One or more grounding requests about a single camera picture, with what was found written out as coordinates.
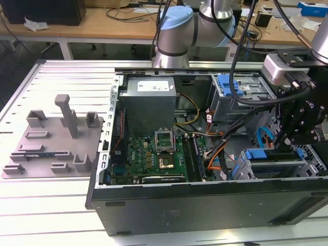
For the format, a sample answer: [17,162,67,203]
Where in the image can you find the blue data wire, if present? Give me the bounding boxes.
[257,126,274,149]

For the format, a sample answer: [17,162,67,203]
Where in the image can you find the hard disk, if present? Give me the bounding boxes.
[230,148,306,180]

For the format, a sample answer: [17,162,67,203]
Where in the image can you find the metal disk bay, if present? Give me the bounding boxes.
[230,147,321,180]

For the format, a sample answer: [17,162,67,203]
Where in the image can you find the metal optical drive cage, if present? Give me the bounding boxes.
[208,73,279,124]

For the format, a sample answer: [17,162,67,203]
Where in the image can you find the wooden desk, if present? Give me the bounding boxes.
[0,7,165,60]
[230,5,328,51]

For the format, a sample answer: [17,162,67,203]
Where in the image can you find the clear plastic bags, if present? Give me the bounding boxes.
[281,14,328,35]

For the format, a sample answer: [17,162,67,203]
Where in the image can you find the blue plastic drive latch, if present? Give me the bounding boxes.
[217,73,243,97]

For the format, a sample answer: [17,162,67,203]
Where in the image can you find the flat silver device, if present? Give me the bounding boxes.
[271,7,303,18]

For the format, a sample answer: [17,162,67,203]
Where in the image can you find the blue cardboard box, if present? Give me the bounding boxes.
[297,1,328,17]

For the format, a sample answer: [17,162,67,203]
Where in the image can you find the small black box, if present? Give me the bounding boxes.
[255,11,272,28]

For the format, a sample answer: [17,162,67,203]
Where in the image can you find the black RAM slot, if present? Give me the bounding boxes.
[191,135,206,180]
[182,135,196,181]

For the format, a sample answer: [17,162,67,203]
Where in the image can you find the black PC case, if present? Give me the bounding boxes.
[85,62,328,237]

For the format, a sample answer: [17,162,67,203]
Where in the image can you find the metal socket cover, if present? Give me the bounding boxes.
[154,129,176,154]

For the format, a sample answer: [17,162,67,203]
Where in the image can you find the CPU socket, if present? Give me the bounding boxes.
[156,153,177,171]

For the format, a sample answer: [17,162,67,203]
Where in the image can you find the black graphics card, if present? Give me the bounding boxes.
[140,175,185,183]

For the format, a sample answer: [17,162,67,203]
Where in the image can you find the grey power supply unit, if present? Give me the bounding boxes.
[118,76,177,130]

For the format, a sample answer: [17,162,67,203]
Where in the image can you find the green motherboard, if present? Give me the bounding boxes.
[110,134,213,184]

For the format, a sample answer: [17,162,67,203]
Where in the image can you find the brown cardboard box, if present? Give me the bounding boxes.
[110,0,132,8]

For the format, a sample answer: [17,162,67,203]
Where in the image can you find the grey parts rack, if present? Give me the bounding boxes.
[1,94,106,181]

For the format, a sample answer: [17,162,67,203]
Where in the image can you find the black computer tower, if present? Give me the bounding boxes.
[1,0,87,26]

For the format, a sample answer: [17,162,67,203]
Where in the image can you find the crumpled clear plastic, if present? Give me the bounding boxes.
[24,16,49,33]

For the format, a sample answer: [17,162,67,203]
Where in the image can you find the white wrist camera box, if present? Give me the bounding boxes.
[262,47,312,85]

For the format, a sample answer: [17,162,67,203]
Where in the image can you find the thick black wire bundle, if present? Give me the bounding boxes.
[204,106,274,159]

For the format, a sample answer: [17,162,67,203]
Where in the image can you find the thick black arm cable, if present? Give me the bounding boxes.
[229,0,312,106]

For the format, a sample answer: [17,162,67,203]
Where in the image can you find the black cable with copper fitting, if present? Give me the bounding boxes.
[273,0,315,49]

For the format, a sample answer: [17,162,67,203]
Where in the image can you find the orange yellow wire bundle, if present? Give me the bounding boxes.
[194,130,225,138]

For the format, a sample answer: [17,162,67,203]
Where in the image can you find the thin orange wire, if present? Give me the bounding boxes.
[207,151,224,171]

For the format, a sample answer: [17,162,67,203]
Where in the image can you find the yellow black wire bundle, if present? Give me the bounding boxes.
[175,93,200,126]

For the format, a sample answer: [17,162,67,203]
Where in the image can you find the black fan with wires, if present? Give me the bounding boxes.
[112,106,128,166]

